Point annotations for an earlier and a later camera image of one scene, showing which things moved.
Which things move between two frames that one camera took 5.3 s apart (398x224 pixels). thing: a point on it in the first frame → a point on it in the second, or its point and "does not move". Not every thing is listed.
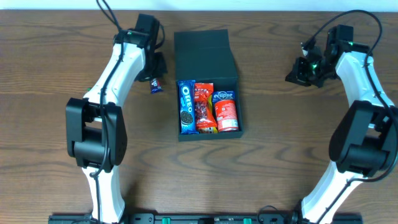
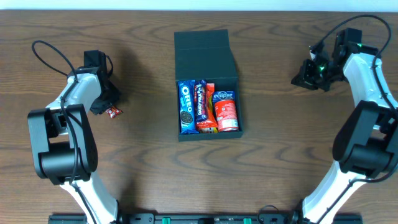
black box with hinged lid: x=205 y=56 does not move
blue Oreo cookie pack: x=186 y=108 does not move
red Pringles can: x=226 y=116 does not move
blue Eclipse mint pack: x=217 y=96 does not move
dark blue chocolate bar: x=155 y=86 → x=201 y=101
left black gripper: x=157 y=68 → x=104 y=101
